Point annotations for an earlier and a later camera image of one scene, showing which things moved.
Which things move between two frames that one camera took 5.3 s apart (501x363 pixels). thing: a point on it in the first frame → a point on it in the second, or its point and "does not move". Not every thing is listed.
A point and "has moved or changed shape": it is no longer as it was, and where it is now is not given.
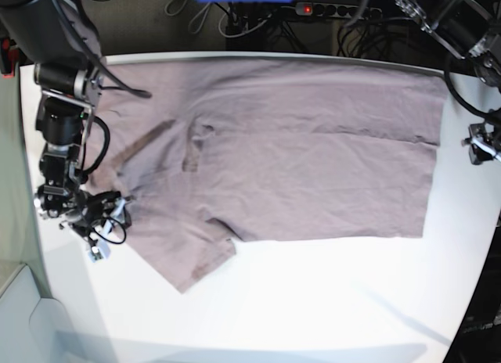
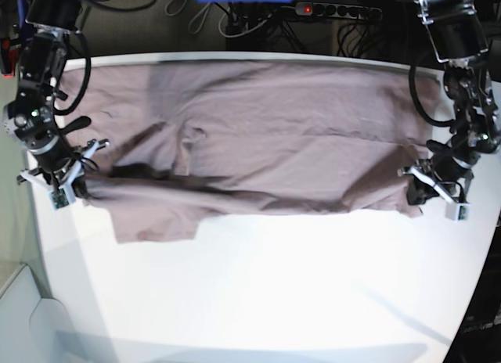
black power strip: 337,11 does not move
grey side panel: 33,328 does not move
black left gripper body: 107,207 → 58,157
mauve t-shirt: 205,150 has moved or changed shape
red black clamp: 9,55 does not move
